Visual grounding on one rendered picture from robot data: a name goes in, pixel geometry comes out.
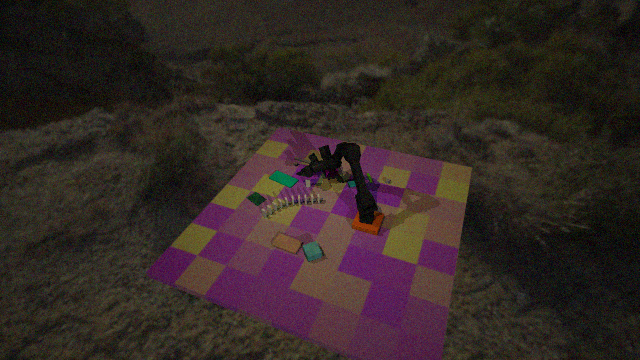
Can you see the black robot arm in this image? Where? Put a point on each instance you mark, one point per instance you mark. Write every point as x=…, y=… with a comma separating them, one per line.
x=366, y=204

